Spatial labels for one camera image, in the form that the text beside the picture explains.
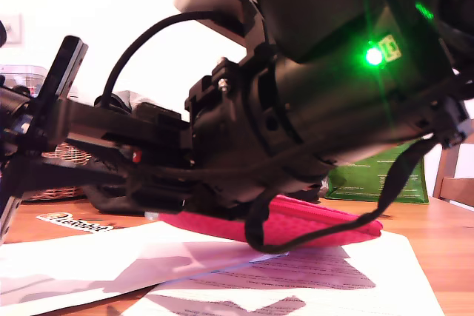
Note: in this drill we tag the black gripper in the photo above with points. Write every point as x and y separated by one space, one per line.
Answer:
222 116
66 68

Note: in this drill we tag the pink fabric zip pouch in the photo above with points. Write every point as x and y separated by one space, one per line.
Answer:
314 227

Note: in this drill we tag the green silver pet food bag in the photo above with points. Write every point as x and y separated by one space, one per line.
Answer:
363 183

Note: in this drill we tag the black lettered LeRobot sticker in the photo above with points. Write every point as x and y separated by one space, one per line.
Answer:
74 224

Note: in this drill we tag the blank white paper sheet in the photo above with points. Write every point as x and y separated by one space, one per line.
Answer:
74 257

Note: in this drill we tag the dark brown grey jacket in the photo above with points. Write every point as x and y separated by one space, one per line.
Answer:
124 97

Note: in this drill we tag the clear plastic jug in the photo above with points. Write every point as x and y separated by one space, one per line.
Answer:
22 73

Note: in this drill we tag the printed white paper sheet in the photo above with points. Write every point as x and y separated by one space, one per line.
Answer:
389 279

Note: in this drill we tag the wooden chair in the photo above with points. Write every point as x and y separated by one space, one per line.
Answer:
459 188

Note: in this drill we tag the white wall switch plate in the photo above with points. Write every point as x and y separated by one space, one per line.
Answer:
13 29

